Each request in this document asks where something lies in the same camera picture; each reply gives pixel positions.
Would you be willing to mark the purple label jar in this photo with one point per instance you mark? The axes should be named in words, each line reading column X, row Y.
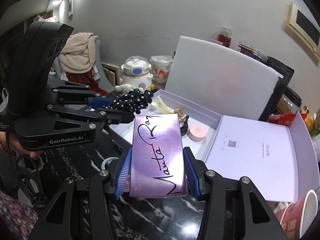
column 259, row 56

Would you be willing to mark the white plastic bag cup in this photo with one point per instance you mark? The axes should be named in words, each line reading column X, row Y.
column 160, row 68

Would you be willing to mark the black hair claw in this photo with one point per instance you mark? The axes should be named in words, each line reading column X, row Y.
column 184, row 128

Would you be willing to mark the cream wall intercom panel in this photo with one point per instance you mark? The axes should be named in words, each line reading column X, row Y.
column 304, row 28

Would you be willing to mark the beige towel on chair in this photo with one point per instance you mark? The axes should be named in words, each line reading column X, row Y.
column 79, row 53

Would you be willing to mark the white foam board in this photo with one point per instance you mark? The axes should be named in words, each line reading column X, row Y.
column 221, row 79

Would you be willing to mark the person's left hand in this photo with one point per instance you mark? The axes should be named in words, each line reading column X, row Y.
column 11, row 143

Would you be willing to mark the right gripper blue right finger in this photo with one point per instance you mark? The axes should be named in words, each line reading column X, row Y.
column 190, row 172

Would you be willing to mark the pink round compact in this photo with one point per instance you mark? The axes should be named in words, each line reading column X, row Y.
column 197, row 132

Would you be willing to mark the gold metal hair claw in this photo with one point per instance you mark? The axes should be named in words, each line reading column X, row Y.
column 181, row 113

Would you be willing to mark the purple Manta Ray box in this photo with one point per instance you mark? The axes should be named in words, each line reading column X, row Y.
column 157, row 165

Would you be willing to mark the grey chair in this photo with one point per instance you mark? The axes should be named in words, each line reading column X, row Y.
column 103, row 82

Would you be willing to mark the white Cinnamoroll bottle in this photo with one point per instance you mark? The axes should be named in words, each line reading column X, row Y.
column 135, row 74

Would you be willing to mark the cream hair clip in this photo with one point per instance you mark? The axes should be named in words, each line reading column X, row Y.
column 162, row 106

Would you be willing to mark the dark-filled jar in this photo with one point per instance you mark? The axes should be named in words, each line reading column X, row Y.
column 245, row 47

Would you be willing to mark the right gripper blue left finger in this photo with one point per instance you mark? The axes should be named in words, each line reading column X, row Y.
column 121, row 172

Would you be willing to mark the red plaid scarf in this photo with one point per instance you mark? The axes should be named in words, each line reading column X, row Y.
column 86, row 79

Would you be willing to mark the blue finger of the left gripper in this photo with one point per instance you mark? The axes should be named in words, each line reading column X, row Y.
column 99, row 102

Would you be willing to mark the glass jar black lid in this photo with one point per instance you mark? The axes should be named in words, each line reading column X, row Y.
column 290, row 102

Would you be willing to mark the black polka dot hair clip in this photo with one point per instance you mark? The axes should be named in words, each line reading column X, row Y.
column 132, row 102

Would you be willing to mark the lilac open gift box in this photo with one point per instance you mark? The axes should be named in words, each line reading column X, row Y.
column 280, row 160

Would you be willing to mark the upper pink paper cup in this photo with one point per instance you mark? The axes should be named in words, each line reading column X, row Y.
column 296, row 218

